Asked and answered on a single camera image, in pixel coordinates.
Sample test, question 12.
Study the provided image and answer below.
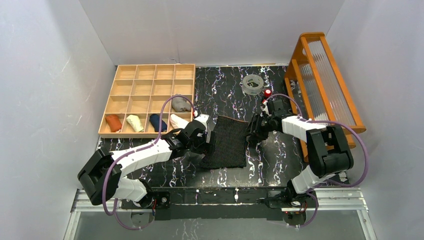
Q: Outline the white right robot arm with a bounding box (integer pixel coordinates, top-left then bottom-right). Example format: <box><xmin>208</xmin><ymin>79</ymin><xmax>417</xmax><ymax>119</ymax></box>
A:
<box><xmin>244</xmin><ymin>99</ymin><xmax>354</xmax><ymax>207</ymax></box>

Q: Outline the wooden compartment tray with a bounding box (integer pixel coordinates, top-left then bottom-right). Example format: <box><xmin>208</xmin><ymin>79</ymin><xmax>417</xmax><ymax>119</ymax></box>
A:
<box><xmin>98</xmin><ymin>64</ymin><xmax>196</xmax><ymax>138</ymax></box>

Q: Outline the grey beige underwear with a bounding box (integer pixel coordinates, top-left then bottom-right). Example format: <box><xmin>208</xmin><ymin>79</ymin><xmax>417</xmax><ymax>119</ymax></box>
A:
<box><xmin>171</xmin><ymin>94</ymin><xmax>192</xmax><ymax>113</ymax></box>

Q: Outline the red small cap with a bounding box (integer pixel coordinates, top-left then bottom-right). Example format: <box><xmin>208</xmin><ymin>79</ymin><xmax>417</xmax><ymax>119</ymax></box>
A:
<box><xmin>263</xmin><ymin>89</ymin><xmax>273</xmax><ymax>99</ymax></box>

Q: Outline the rolled blue underwear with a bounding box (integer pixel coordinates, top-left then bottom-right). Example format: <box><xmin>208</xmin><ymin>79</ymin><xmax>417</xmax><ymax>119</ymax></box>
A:
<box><xmin>149</xmin><ymin>113</ymin><xmax>168</xmax><ymax>133</ymax></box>

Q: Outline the black striped underwear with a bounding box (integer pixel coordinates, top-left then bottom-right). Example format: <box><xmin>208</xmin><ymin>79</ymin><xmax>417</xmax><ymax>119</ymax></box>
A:
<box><xmin>200</xmin><ymin>115</ymin><xmax>249</xmax><ymax>170</ymax></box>

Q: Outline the orange wooden rack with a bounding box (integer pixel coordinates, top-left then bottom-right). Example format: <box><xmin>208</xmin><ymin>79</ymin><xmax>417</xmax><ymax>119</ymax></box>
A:
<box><xmin>284</xmin><ymin>31</ymin><xmax>367</xmax><ymax>163</ymax></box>

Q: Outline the clear tape roll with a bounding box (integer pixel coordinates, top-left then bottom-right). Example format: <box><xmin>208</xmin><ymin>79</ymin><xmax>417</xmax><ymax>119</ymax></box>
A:
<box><xmin>242</xmin><ymin>74</ymin><xmax>264</xmax><ymax>96</ymax></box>

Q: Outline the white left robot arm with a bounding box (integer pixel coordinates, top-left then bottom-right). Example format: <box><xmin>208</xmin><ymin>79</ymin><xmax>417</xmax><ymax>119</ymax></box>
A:
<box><xmin>77</xmin><ymin>119</ymin><xmax>214</xmax><ymax>206</ymax></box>

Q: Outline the rolled white underwear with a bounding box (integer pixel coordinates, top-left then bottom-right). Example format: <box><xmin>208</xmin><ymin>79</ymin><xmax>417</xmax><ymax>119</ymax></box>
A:
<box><xmin>169</xmin><ymin>114</ymin><xmax>191</xmax><ymax>129</ymax></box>

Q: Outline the rolled orange underwear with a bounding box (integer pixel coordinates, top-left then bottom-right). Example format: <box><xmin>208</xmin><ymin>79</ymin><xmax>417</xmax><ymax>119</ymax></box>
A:
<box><xmin>105</xmin><ymin>114</ymin><xmax>123</xmax><ymax>133</ymax></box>

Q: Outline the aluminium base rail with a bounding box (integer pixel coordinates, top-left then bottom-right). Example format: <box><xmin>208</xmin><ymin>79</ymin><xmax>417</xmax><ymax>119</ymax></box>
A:
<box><xmin>64</xmin><ymin>187</ymin><xmax>376</xmax><ymax>240</ymax></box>

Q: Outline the rolled cream underwear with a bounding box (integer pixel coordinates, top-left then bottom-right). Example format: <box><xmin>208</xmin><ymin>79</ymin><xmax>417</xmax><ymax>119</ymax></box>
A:
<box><xmin>126</xmin><ymin>114</ymin><xmax>144</xmax><ymax>133</ymax></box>

